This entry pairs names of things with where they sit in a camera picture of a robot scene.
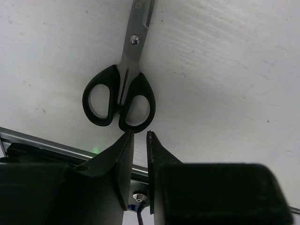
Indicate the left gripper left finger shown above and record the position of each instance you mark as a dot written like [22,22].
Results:
[102,185]

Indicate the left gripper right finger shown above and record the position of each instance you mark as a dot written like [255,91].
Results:
[212,193]

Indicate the black handled scissors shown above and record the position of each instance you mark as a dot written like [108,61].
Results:
[125,81]

